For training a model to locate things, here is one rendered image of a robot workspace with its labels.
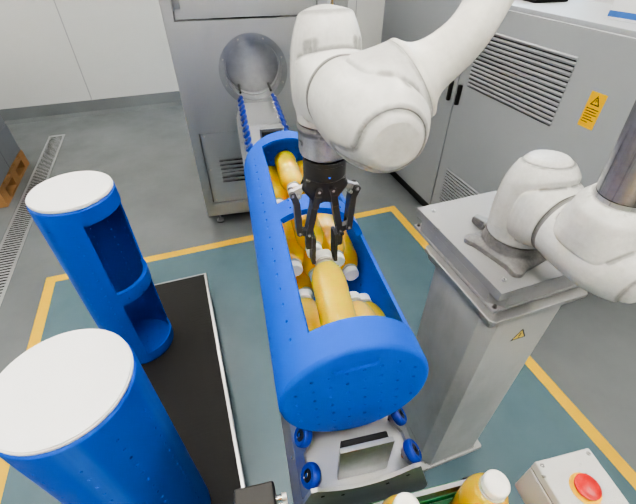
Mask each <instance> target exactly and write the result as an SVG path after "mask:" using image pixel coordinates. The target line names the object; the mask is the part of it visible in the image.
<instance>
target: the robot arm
mask: <svg viewBox="0 0 636 504"><path fill-rule="evenodd" d="M513 2H514V0H462V2H461V4H460V6H459V7H458V9H457V10H456V12H455V13H454V14H453V15H452V17H451V18H450V19H449V20H448V21H447V22H446V23H445V24H444V25H442V26H441V27H440V28H439V29H437V30H436V31H435V32H433V33H432V34H430V35H428V36H427V37H425V38H423V39H420V40H418V41H414V42H405V41H402V40H399V39H397V38H391V39H390V40H388V41H386V42H383V43H381V44H378V45H376V46H373V47H370V48H368V49H365V50H362V38H361V34H360V29H359V26H358V22H357V19H356V16H355V14H354V12H353V10H351V9H349V8H346V7H342V6H338V5H332V4H321V5H315V6H312V7H309V8H307V9H305V10H303V11H301V12H300V13H299V14H298V16H297V19H296V22H295V26H294V30H293V35H292V42H291V49H290V79H291V92H292V100H293V105H294V107H295V110H296V115H297V129H298V140H299V151H300V153H301V156H303V179H302V181H301V185H299V186H297V187H295V188H293V187H289V188H288V189H287V191H288V194H289V197H290V199H291V201H292V205H293V214H294V223H295V229H296V233H297V236H299V237H301V236H305V246H306V249H307V250H308V249H309V256H310V259H311V262H312V265H313V264H316V236H315V233H314V226H315V221H316V216H317V212H318V209H319V207H320V203H323V202H330V205H331V210H332V215H333V220H334V225H335V226H332V227H331V254H332V258H333V259H334V261H337V258H338V245H341V244H342V236H343V235H344V231H345V230H351V229H352V226H353V218H354V211H355V204H356V197H357V195H358V193H359V191H360V189H361V187H360V186H359V184H358V182H357V181H356V180H352V181H349V180H347V178H346V161H347V162H349V163H350V164H352V165H354V166H356V167H358V168H360V169H362V170H365V171H369V172H373V173H391V172H395V171H398V170H400V169H402V168H404V167H406V166H408V165H409V164H411V163H412V162H413V161H414V160H415V159H416V158H417V157H418V156H419V155H420V153H421V152H422V150H423V149H424V147H425V145H426V142H427V139H428V136H429V131H430V124H431V118H432V117H433V116H434V115H435V114H436V110H437V103H438V99H439V97H440V95H441V93H442V92H443V90H444V89H445V88H446V87H447V86H448V85H449V84H450V83H451V82H452V81H453V80H455V79H456V78H457V77H458V76H459V75H460V74H461V73H462V72H463V71H464V70H465V69H466V68H467V67H468V66H469V65H470V64H471V63H472V62H473V61H474V60H475V59H476V58H477V57H478V56H479V55H480V53H481V52H482V51H483V50H484V49H485V47H486V46H487V45H488V43H489V42H490V40H491V39H492V37H493V36H494V34H495V33H496V31H497V30H498V28H499V26H500V24H501V23H502V21H503V19H504V18H505V16H506V14H507V12H508V11H509V9H510V7H511V5H512V4H513ZM581 178H582V175H581V172H580V169H579V167H578V165H577V163H576V162H575V161H573V160H572V158H571V157H570V156H568V155H567V154H564V153H562V152H558V151H554V150H534V151H531V152H529V153H527V154H526V155H525V156H523V157H521V158H519V159H518V160H517V161H516V162H515V163H514V164H513V165H512V167H511V168H510V169H509V170H508V172H507V173H506V174H505V176H504V178H503V179H502V182H501V184H500V186H499V188H498V190H497V193H496V195H495V198H494V201H493V204H492V207H491V210H490V214H489V218H487V217H485V216H482V215H480V214H476V215H474V217H473V218H472V223H473V224H474V225H475V226H476V227H478V228H479V229H480V231H478V232H476V233H473V234H468V235H466V236H465V238H464V242H465V243H466V244H467V245H469V246H472V247H474V248H475V249H477V250H478V251H480V252H481V253H483V254H484V255H486V256H487V257H488V258H490V259H491V260H493V261H494V262H496V263H497V264H498V265H500V266H501V267H503V268H504V269H505V270H506V271H507V272H508V273H509V274H510V275H511V276H513V277H515V278H521V277H523V275H524V274H525V273H526V272H527V271H529V270H530V269H532V268H534V267H536V266H538V265H539V264H541V263H543V262H545V261H546V260H547V261H548V262H549V263H550V264H551V265H553V266H554V267H555V268H556V269H557V270H558V271H559V272H561V273H562V274H563V275H564V276H566V277H567V278H568V279H569V280H571V281H572V282H573V283H575V284H576V285H577V286H579V287H580V288H582V289H584V290H585V291H587V292H589V293H591V294H593V295H595V296H598V297H600V298H603V299H605V300H608V301H611V302H621V303H628V304H631V303H636V101H635V103H634V105H633V107H632V109H631V111H630V113H629V116H628V118H627V120H626V122H625V124H624V126H623V129H622V131H621V133H620V135H619V137H618V139H617V141H616V144H615V146H614V148H613V150H612V152H611V154H610V156H609V159H608V161H607V163H606V165H605V167H604V169H603V172H602V174H601V176H600V178H599V180H598V182H597V183H595V184H592V185H590V186H588V187H585V188H584V187H583V185H582V184H581V183H580V181H581ZM345 188H346V190H347V194H346V202H345V210H344V219H343V222H342V220H341V215H340V209H339V201H338V197H339V195H340V194H341V193H342V191H343V190H344V189H345ZM303 191H304V192H305V194H306V195H307V196H308V197H309V206H308V211H307V216H306V222H305V227H304V226H302V216H301V206H300V202H299V200H300V199H301V197H302V195H301V194H302V192H303Z"/></svg>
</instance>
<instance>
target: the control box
mask: <svg viewBox="0 0 636 504"><path fill-rule="evenodd" d="M579 473H585V474H588V475H590V476H591V477H593V478H594V479H595V480H596V481H597V482H598V483H599V485H600V487H601V489H602V496H601V498H600V499H599V500H597V501H591V500H588V499H586V498H585V497H583V496H582V495H581V494H580V493H579V492H578V491H577V489H576V487H575V485H574V477H575V476H576V475H577V474H579ZM515 487H516V489H517V490H518V492H519V494H520V496H521V498H522V499H523V501H524V503H525V504H629V503H628V501H627V500H626V499H625V497H624V496H623V494H622V493H621V492H620V490H619V489H618V488H617V486H616V485H615V484H614V482H613V481H612V479H611V478H610V477H609V475H608V474H607V473H606V471H605V470H604V469H603V467H602V466H601V464H600V463H599V462H598V460H597V459H596V458H595V456H594V455H593V453H592V452H591V451H590V449H588V448H586V449H583V450H579V451H575V452H571V453H567V454H563V455H560V456H556V457H552V458H548V459H544V460H540V461H537V462H535V463H534V464H533V465H532V466H531V467H530V468H529V469H528V470H527V471H526V473H525V474H524V475H523V476H522V477H521V478H520V479H519V480H518V481H517V482H516V483H515Z"/></svg>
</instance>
